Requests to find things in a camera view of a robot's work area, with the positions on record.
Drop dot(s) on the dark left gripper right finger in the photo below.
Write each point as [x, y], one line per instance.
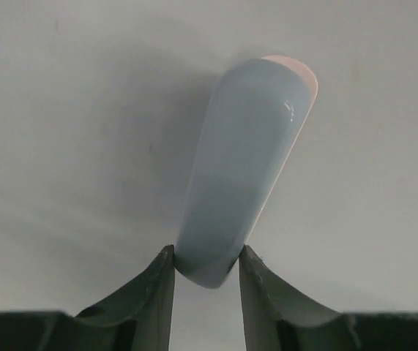
[277, 316]

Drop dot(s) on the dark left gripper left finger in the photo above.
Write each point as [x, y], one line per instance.
[139, 313]

